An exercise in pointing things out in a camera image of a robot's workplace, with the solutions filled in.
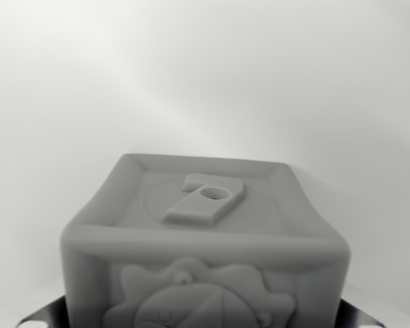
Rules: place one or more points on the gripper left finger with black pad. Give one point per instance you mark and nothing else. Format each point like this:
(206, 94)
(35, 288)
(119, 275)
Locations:
(44, 314)

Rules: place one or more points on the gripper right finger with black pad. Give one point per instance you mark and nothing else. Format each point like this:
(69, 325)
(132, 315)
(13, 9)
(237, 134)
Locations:
(358, 316)

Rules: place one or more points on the grey embossed toy cube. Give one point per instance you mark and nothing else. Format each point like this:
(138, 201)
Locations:
(205, 246)

